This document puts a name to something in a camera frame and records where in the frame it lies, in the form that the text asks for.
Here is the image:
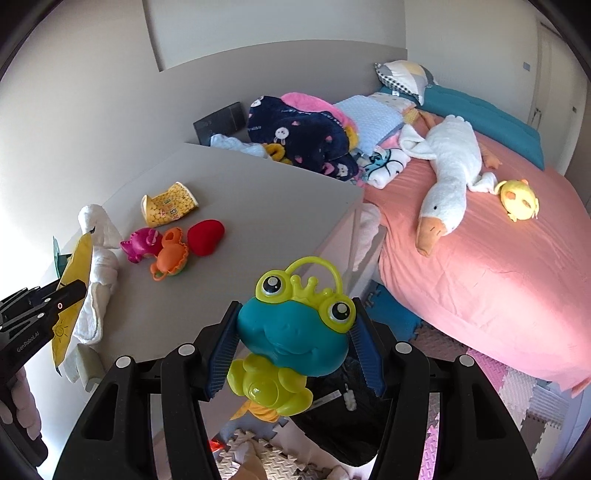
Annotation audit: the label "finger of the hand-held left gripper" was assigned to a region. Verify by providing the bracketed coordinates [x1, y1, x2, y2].
[28, 279, 88, 322]

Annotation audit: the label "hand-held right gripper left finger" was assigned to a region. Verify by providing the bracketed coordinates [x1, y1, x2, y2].
[54, 301, 243, 480]

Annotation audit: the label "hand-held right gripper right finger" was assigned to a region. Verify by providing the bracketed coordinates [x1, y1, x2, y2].
[347, 298, 539, 480]

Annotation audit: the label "yellow cloth book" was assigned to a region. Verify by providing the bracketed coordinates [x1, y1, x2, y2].
[50, 233, 95, 376]

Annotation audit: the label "teal and green frog toy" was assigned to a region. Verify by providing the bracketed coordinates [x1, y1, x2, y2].
[226, 255, 357, 422]

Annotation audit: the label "black bin bag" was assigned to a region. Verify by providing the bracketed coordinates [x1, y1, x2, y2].
[291, 355, 393, 467]

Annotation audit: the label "pink figure toy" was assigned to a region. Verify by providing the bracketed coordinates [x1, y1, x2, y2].
[120, 227, 163, 265]

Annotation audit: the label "orange plastic toy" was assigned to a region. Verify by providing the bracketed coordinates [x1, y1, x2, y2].
[148, 228, 191, 282]

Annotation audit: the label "red plush toy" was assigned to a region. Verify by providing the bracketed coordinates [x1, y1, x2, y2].
[187, 219, 226, 257]

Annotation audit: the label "yellow paper cup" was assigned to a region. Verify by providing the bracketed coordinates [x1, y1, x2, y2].
[140, 181, 201, 228]

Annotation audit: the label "dark green flat piece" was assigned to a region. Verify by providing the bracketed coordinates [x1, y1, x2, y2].
[52, 235, 70, 278]

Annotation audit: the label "white swan plush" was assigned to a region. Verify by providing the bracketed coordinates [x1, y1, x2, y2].
[60, 203, 122, 384]

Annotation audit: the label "yellow star plush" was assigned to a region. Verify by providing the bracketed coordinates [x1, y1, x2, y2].
[230, 399, 289, 423]

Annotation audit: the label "white hanging cloth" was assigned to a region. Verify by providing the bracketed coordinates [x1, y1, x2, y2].
[355, 203, 386, 273]

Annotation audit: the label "pink bed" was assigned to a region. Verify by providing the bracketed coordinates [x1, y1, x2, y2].
[362, 117, 591, 398]

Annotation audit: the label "foam floor mats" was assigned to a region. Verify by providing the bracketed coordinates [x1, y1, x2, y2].
[212, 281, 583, 480]

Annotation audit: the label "white cartoon print cloth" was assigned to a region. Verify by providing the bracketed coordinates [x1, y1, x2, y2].
[358, 145, 411, 190]

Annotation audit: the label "white goose plush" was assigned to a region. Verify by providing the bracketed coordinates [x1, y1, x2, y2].
[399, 114, 500, 257]

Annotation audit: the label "yellow chick plush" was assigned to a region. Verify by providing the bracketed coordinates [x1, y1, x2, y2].
[494, 178, 542, 223]

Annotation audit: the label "white baby garment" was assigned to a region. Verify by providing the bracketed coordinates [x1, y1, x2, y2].
[210, 134, 273, 160]

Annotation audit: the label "navy printed blanket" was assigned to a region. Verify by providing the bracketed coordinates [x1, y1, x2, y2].
[246, 95, 361, 181]

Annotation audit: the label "light blue pillow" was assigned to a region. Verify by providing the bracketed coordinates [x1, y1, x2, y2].
[333, 95, 406, 155]

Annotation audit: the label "black box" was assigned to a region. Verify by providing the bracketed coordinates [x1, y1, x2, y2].
[193, 102, 245, 146]

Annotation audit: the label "white dotted pillow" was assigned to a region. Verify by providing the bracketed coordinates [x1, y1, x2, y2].
[369, 91, 407, 109]

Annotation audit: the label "pink plush blanket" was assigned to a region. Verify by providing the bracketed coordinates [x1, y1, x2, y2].
[281, 92, 356, 139]

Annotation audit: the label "teal bolster cushion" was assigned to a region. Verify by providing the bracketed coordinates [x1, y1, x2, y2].
[418, 84, 546, 171]

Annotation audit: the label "checked patchwork pillow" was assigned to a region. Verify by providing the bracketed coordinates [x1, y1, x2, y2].
[374, 60, 437, 106]

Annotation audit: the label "white door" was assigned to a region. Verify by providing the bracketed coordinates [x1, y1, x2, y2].
[536, 18, 587, 176]

